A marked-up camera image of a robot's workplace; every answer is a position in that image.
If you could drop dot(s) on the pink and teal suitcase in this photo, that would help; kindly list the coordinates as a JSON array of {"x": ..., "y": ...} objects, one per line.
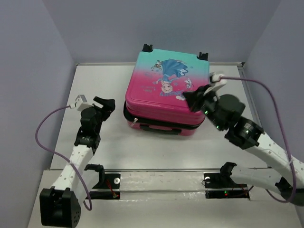
[{"x": 154, "y": 98}]

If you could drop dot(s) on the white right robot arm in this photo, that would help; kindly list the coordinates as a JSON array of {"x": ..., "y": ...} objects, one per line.
[{"x": 284, "y": 175}]

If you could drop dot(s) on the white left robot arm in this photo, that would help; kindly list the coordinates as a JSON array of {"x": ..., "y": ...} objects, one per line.
[{"x": 60, "y": 205}]

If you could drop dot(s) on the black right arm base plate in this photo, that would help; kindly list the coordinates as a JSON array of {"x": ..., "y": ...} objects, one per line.
[{"x": 218, "y": 186}]

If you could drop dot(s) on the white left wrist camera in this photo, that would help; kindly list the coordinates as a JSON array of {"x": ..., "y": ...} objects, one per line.
[{"x": 80, "y": 103}]

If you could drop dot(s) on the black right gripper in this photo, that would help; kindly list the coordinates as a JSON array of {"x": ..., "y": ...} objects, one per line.
[{"x": 194, "y": 98}]

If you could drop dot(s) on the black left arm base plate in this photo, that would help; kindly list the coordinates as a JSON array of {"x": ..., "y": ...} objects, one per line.
[{"x": 108, "y": 185}]

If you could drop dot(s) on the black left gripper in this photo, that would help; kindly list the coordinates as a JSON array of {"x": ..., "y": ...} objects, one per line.
[{"x": 109, "y": 106}]

